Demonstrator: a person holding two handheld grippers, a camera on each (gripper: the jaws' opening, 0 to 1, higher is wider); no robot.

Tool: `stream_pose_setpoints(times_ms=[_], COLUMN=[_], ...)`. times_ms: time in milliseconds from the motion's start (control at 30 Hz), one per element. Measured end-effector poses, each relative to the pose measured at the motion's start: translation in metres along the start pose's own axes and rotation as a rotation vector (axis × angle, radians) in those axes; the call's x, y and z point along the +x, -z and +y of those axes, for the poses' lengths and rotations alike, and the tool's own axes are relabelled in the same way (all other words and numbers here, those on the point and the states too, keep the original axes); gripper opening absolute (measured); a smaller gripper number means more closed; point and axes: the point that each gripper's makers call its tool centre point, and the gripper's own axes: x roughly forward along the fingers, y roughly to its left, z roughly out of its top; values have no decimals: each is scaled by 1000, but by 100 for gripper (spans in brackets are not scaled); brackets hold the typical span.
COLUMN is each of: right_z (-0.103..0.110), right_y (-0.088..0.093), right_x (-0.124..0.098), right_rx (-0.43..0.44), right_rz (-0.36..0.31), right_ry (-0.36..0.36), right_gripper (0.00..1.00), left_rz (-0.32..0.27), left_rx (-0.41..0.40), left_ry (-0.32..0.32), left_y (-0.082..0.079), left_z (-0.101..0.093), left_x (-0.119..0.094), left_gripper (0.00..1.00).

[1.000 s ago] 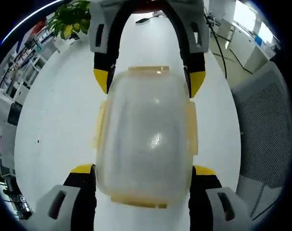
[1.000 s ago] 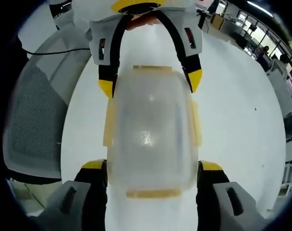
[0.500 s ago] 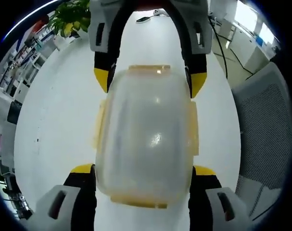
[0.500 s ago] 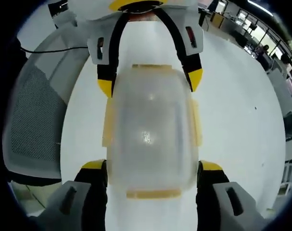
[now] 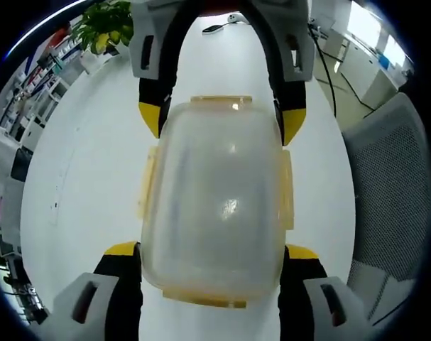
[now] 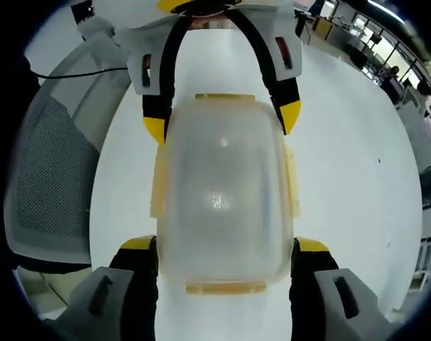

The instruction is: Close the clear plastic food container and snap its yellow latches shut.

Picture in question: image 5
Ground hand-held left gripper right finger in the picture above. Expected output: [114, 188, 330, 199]
[277, 243, 379, 341]

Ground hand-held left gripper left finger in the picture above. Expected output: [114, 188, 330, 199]
[33, 240, 144, 341]

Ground clear plastic box yellow buckles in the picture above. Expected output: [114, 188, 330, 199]
[136, 94, 295, 309]

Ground white handheld controller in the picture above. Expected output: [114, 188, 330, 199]
[227, 12, 251, 26]

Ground green potted plant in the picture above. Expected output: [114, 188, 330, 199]
[70, 0, 135, 57]

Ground white office desks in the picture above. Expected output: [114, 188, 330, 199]
[317, 0, 417, 107]

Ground white storage shelves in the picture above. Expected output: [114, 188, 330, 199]
[0, 26, 83, 145]

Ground grey mesh office chair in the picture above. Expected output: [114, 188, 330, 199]
[340, 91, 430, 323]

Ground white printer cabinet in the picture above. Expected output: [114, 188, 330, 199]
[0, 124, 34, 183]

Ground black floor cable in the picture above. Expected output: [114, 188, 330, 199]
[308, 19, 339, 119]

